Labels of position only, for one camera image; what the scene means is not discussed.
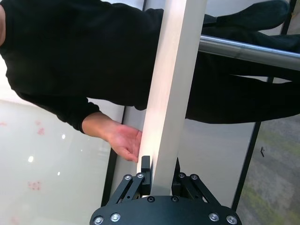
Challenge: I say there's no black baseboard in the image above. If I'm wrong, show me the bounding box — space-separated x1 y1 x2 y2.
231 0 297 210

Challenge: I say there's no white rounded table top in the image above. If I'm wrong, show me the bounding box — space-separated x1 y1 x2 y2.
140 0 208 197

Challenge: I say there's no person right forearm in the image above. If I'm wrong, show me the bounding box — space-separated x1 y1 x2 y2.
81 112 113 144

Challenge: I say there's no black wall trim strip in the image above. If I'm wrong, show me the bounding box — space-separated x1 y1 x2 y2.
101 107 125 207

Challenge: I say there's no person in black clothes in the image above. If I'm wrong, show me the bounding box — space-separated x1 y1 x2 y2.
0 0 300 135

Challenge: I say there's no chrome table pole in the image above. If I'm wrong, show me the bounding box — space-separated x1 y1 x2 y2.
198 34 300 71

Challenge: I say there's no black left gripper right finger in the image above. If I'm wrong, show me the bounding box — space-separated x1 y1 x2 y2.
172 157 222 207

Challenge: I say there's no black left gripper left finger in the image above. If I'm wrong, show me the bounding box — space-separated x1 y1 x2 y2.
112 155 151 207

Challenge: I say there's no person right hand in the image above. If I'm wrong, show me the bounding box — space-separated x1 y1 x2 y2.
105 121 143 163

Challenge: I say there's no frosted glass window panel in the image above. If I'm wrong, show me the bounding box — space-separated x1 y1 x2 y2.
0 99 112 225

